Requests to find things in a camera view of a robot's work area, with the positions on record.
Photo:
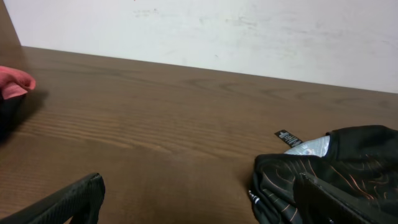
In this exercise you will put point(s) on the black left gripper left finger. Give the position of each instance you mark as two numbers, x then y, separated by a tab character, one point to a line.
79	202

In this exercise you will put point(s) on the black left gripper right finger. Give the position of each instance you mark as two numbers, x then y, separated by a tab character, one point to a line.
320	202

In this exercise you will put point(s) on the black cycling jersey orange lines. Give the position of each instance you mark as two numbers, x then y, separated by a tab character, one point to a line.
361	161

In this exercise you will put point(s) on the red folded printed t-shirt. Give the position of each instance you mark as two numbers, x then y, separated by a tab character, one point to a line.
15	83

